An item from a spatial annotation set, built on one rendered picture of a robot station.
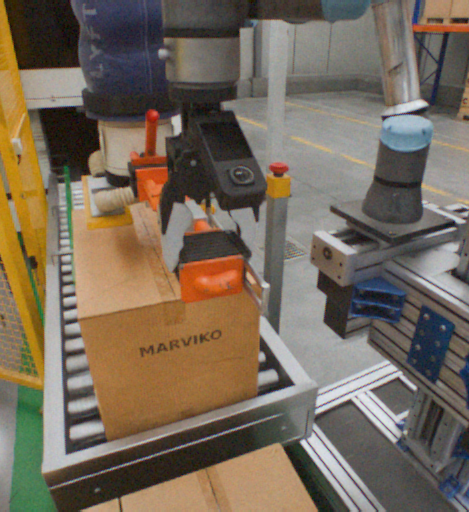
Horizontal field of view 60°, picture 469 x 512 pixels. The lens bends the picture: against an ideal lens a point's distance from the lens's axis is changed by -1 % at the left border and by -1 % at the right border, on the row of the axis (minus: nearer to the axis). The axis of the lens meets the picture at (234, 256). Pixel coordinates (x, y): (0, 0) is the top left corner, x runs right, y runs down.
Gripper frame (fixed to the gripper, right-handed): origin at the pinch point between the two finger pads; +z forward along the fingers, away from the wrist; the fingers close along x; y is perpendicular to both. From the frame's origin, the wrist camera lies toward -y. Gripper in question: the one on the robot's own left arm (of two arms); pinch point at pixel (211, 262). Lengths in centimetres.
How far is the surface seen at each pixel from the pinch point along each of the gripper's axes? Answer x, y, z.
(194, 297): 3.1, -3.7, 2.0
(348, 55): -668, 1019, 31
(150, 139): 1.5, 36.8, -6.7
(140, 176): 4.5, 31.3, -1.5
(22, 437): 58, 88, 121
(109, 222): 11.0, 43.3, 11.9
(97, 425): 22, 37, 66
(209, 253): 0.7, -1.7, -2.3
